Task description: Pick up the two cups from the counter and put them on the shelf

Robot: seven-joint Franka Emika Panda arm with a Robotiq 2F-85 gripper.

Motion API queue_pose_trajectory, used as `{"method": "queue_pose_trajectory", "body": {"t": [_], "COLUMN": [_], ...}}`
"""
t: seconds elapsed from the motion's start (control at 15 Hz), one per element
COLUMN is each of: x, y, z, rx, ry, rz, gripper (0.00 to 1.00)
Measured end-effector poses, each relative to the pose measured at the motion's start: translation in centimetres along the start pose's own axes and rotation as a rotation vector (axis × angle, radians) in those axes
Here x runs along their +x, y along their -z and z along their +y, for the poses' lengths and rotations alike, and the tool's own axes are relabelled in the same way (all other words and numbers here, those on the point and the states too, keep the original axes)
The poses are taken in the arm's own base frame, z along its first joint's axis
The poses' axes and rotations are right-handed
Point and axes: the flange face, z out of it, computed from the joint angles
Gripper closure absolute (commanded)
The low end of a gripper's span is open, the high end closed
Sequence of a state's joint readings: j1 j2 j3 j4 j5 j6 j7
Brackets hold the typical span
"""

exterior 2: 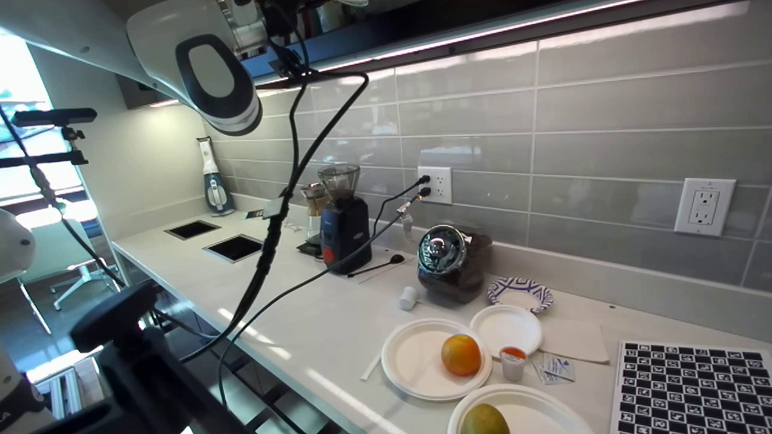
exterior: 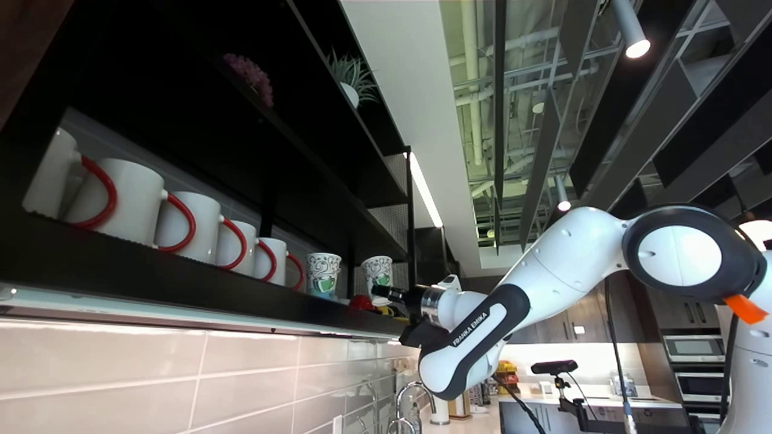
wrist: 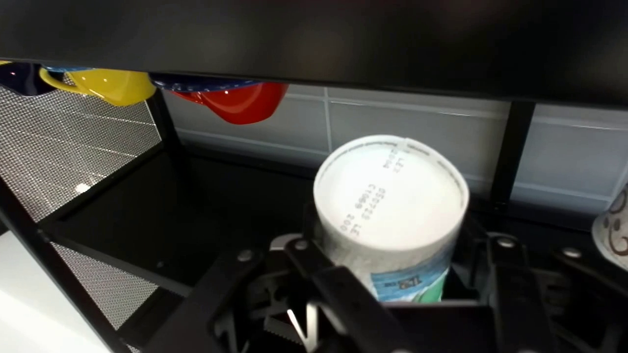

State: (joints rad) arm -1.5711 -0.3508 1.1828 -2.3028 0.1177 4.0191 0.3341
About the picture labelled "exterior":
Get chrome faucet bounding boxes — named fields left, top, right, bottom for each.
left=383, top=375, right=424, bottom=434

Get black bar camera on tripod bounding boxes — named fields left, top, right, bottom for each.
left=528, top=357, right=600, bottom=431

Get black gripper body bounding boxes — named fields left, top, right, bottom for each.
left=391, top=283, right=430, bottom=323

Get stainless wall oven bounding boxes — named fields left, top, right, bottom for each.
left=672, top=369, right=733, bottom=404

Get black shelf unit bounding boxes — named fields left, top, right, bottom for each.
left=0, top=0, right=465, bottom=340

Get green plant white pot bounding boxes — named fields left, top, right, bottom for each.
left=323, top=47, right=378, bottom=111

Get large ceiling spotlight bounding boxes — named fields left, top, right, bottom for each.
left=611, top=0, right=653, bottom=60

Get under-shelf light strip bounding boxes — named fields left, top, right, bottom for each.
left=0, top=282, right=423, bottom=343

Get white ceramic mug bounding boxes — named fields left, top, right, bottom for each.
left=18, top=124, right=83, bottom=221

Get yellow red packaged snacks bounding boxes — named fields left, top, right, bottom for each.
left=493, top=359, right=522, bottom=387

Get white paper towel roll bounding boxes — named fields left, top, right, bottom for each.
left=430, top=393, right=454, bottom=427

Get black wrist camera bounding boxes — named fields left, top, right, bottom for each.
left=398, top=316, right=445, bottom=350

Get stainless microwave oven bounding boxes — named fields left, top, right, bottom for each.
left=660, top=330, right=732, bottom=365

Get white mug red handle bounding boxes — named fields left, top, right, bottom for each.
left=282, top=250, right=310, bottom=294
left=212, top=214, right=261, bottom=275
left=153, top=187, right=224, bottom=264
left=61, top=153, right=169, bottom=248
left=251, top=233, right=289, bottom=288

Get orange tape flag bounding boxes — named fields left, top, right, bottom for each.
left=721, top=291, right=770, bottom=328

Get purple potted plant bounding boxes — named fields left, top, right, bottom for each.
left=220, top=50, right=275, bottom=109

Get small ceiling spotlight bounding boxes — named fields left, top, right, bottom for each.
left=553, top=174, right=574, bottom=214

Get bluish glass jar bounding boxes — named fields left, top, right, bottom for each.
left=609, top=369, right=639, bottom=399

